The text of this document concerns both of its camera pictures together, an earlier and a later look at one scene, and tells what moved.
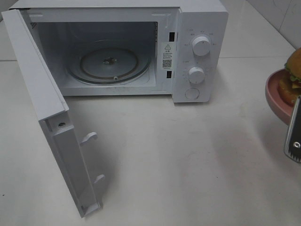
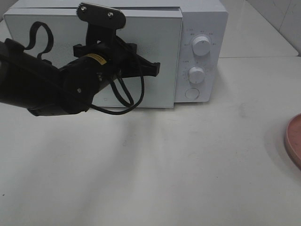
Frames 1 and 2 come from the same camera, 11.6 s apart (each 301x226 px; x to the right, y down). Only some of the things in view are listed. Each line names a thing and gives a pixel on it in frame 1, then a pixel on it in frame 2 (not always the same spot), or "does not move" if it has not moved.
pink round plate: (285, 111) to (292, 140)
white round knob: (196, 75) does not move
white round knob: (201, 45) does not move
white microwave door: (54, 116) to (158, 34)
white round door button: (193, 93) does not move
